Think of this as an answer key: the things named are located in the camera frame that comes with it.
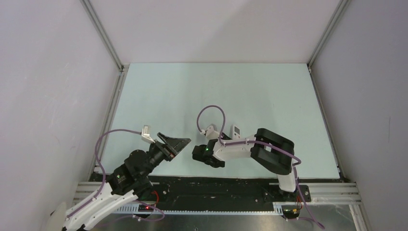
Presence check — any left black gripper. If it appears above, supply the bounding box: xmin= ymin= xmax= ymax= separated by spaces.
xmin=140 ymin=132 xmax=191 ymax=178

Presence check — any white remote control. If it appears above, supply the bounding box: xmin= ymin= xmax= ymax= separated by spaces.
xmin=231 ymin=125 xmax=241 ymax=140

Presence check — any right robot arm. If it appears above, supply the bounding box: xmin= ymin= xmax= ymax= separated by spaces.
xmin=192 ymin=127 xmax=301 ymax=201

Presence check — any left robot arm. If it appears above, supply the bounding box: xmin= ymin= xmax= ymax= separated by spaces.
xmin=58 ymin=131 xmax=191 ymax=231

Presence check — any left controller board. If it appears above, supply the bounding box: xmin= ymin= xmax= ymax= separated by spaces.
xmin=138 ymin=204 xmax=155 ymax=213

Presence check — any controller board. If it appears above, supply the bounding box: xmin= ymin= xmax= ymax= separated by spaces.
xmin=138 ymin=204 xmax=155 ymax=213
xmin=282 ymin=209 xmax=300 ymax=220

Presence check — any right controller board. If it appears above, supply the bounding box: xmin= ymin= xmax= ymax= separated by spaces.
xmin=282 ymin=209 xmax=300 ymax=220

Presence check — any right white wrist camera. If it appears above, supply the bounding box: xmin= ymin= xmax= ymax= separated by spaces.
xmin=200 ymin=125 xmax=219 ymax=140

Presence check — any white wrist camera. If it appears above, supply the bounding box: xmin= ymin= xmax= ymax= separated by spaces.
xmin=140 ymin=125 xmax=155 ymax=144
xmin=200 ymin=125 xmax=219 ymax=140

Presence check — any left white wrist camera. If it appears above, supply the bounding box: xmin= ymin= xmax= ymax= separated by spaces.
xmin=140 ymin=125 xmax=155 ymax=144

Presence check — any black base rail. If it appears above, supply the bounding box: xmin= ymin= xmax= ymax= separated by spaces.
xmin=142 ymin=176 xmax=311 ymax=211

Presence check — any left aluminium frame profile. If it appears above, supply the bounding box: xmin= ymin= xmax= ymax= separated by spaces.
xmin=69 ymin=0 xmax=125 ymax=191

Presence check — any aluminium frame profile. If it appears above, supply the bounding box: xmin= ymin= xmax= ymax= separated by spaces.
xmin=307 ymin=0 xmax=363 ymax=194
xmin=69 ymin=0 xmax=125 ymax=191

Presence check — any grey slotted cable duct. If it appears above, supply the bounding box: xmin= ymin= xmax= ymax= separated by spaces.
xmin=113 ymin=204 xmax=282 ymax=216

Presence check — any right aluminium frame profile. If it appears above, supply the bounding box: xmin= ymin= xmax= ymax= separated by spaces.
xmin=307 ymin=0 xmax=363 ymax=194

